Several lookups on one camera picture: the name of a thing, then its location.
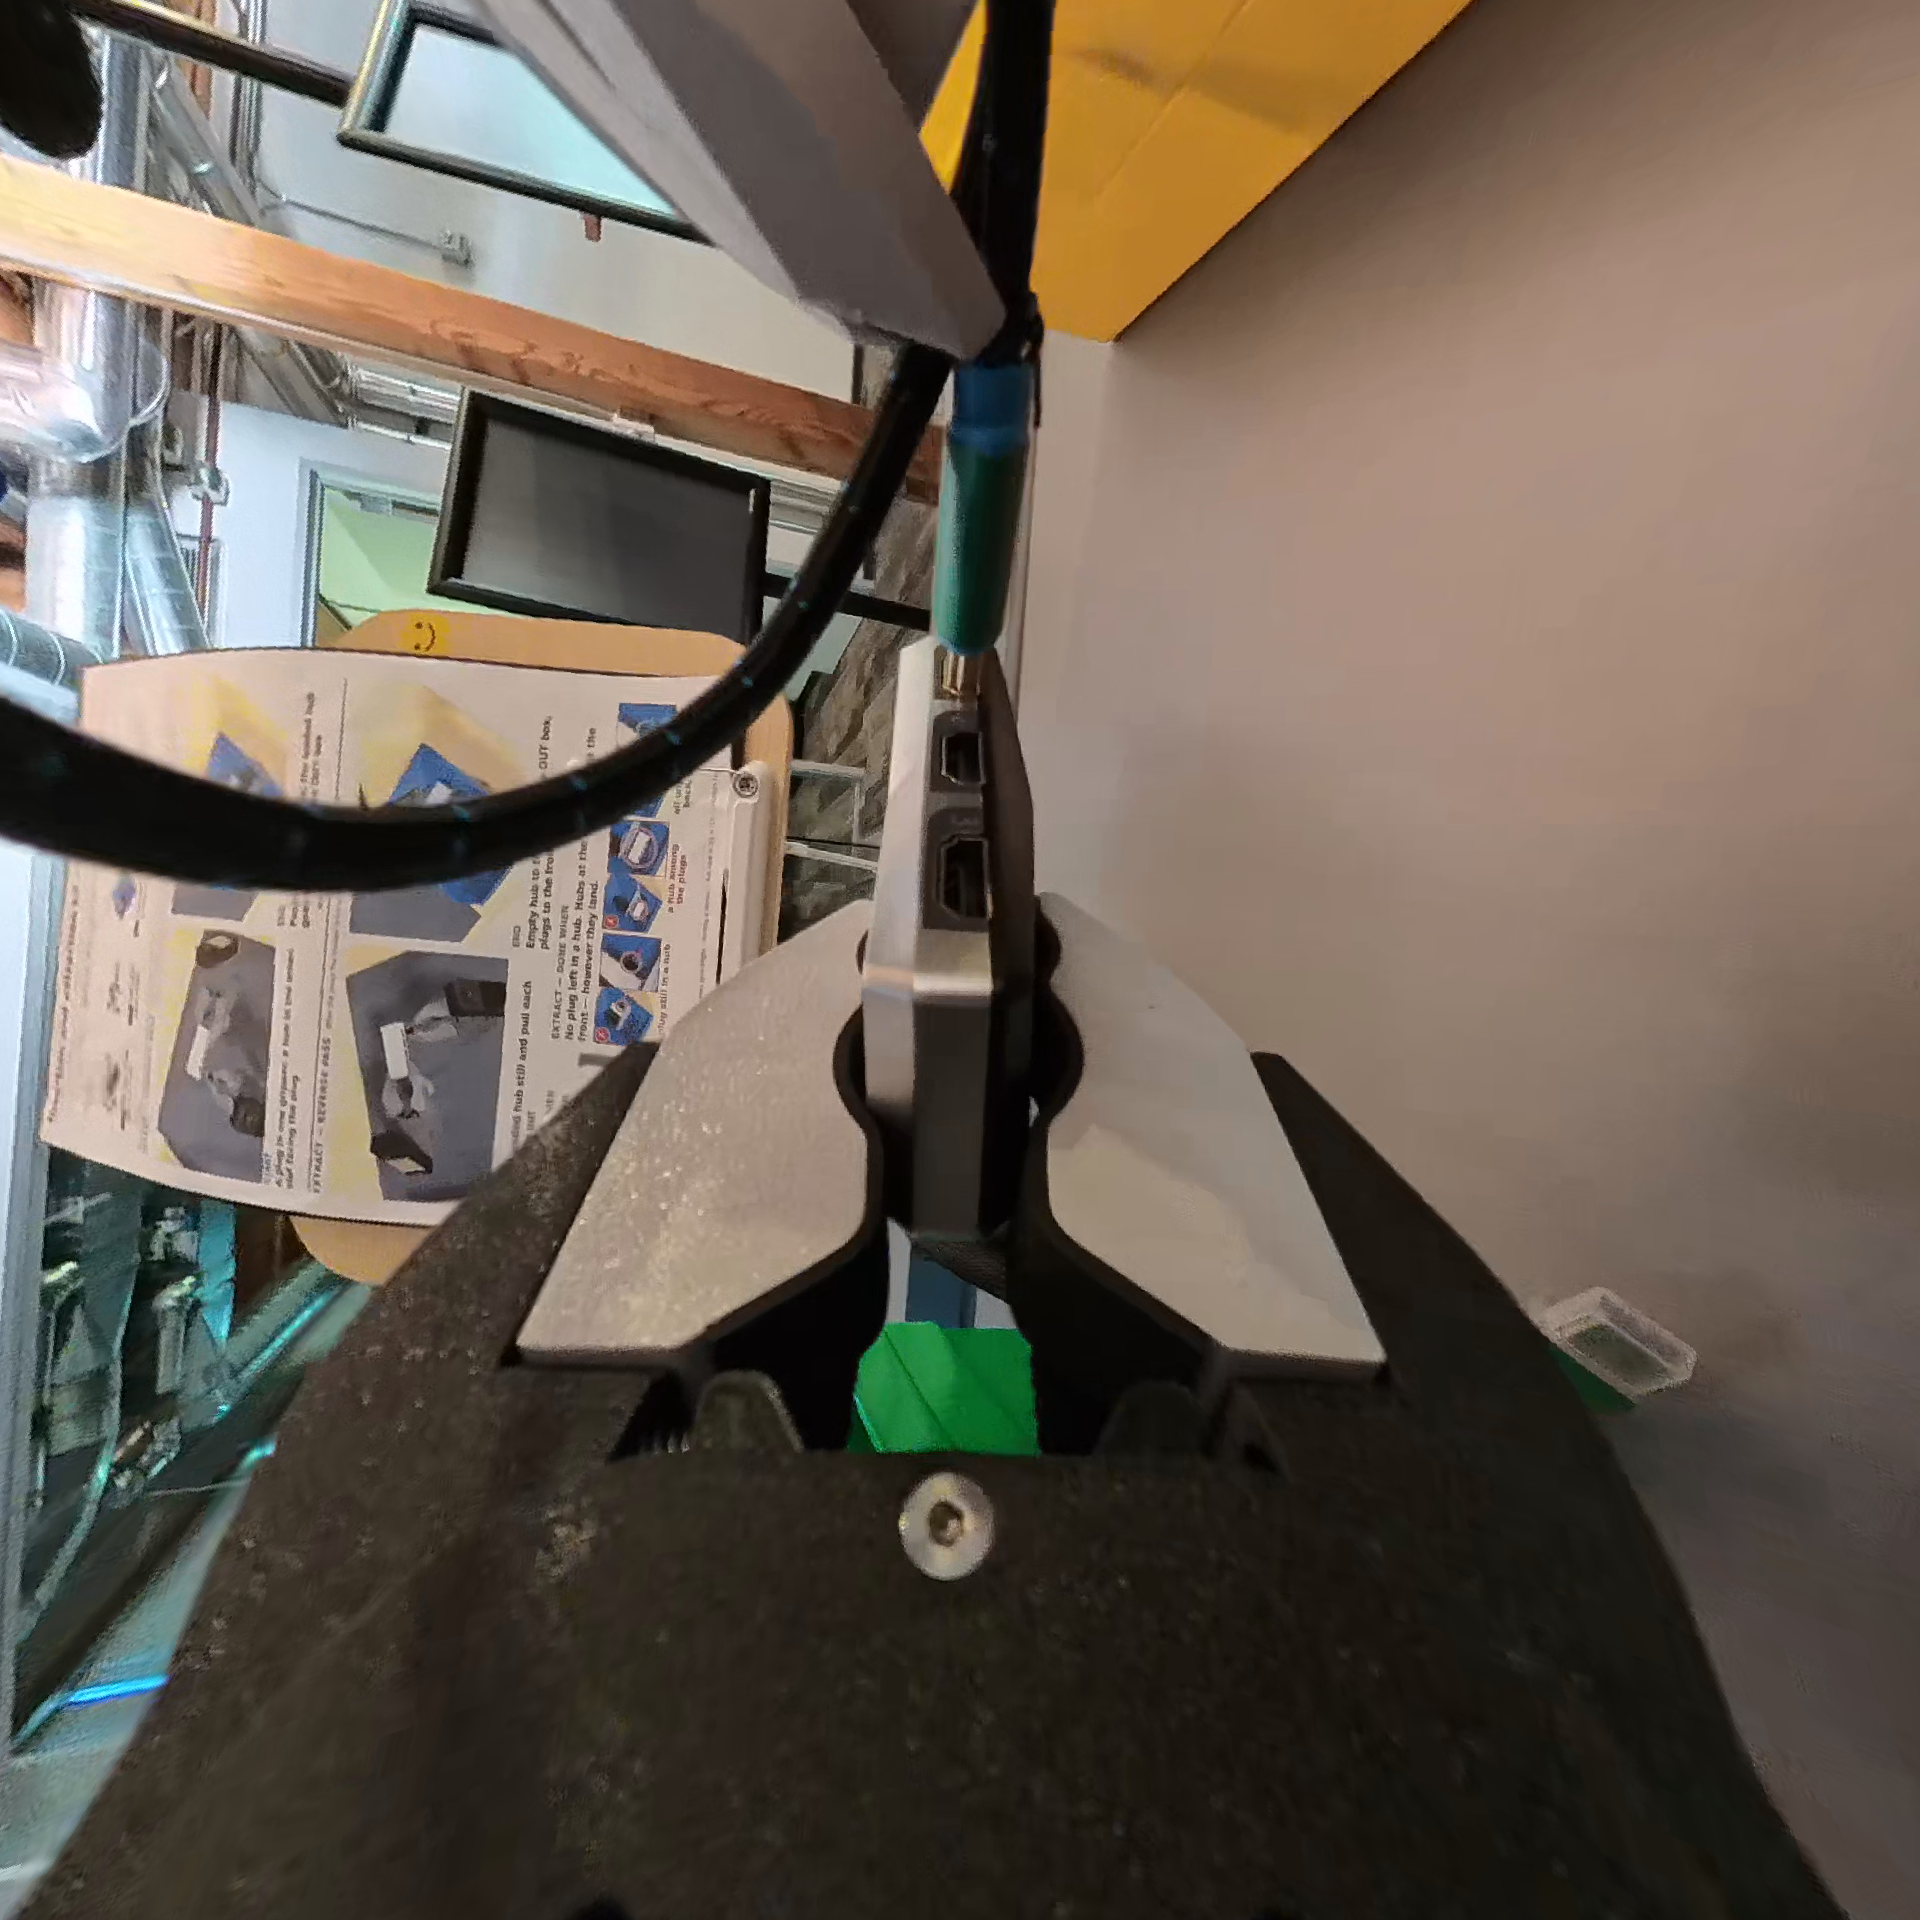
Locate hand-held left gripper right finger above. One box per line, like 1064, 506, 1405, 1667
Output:
1015, 892, 1391, 1378

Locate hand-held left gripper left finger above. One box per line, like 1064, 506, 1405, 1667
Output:
517, 916, 896, 1370

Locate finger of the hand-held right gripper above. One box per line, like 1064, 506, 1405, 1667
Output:
480, 0, 1010, 367

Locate silver port hub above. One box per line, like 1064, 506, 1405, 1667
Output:
861, 640, 1047, 1250

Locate green plastic bin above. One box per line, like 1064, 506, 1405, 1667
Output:
853, 1321, 1043, 1462

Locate yellow plastic bin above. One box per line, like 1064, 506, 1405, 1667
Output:
917, 0, 1479, 346

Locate braided hdmi cable green plugs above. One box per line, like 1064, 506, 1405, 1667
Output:
0, 0, 1059, 894

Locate printed instruction sheet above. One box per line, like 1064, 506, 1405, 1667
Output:
44, 647, 759, 1220

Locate instruction sheet on stand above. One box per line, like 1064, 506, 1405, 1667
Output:
294, 610, 800, 1291

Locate silver ventilation duct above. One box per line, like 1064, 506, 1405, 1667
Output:
0, 286, 187, 698

